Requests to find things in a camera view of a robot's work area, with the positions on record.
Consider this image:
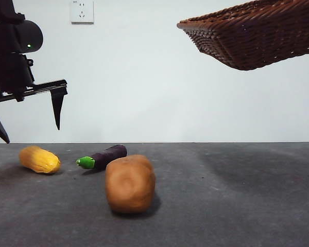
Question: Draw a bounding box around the yellow corn cob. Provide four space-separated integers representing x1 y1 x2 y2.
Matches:
18 145 61 174

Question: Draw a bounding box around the white wall socket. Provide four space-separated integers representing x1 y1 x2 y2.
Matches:
71 0 95 25

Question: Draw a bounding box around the purple eggplant with green stem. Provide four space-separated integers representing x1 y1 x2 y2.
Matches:
75 145 128 170

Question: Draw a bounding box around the brown wicker basket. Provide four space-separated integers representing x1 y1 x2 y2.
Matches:
176 0 309 72

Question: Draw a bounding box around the brown potato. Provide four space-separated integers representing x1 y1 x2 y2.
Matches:
105 154 156 214

